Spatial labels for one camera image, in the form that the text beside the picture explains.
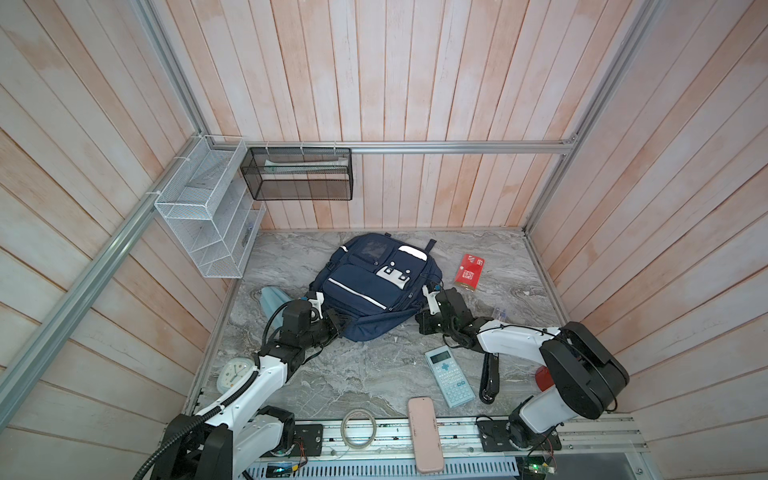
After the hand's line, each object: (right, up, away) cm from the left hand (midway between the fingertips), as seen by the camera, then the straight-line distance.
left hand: (352, 322), depth 82 cm
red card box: (+41, +13, +25) cm, 50 cm away
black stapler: (+39, -16, +1) cm, 42 cm away
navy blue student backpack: (+5, +9, +11) cm, 15 cm away
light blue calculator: (+28, -16, +1) cm, 32 cm away
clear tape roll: (+6, -25, -6) cm, 26 cm away
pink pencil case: (+19, -27, -9) cm, 34 cm away
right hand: (+20, 0, +10) cm, 22 cm away
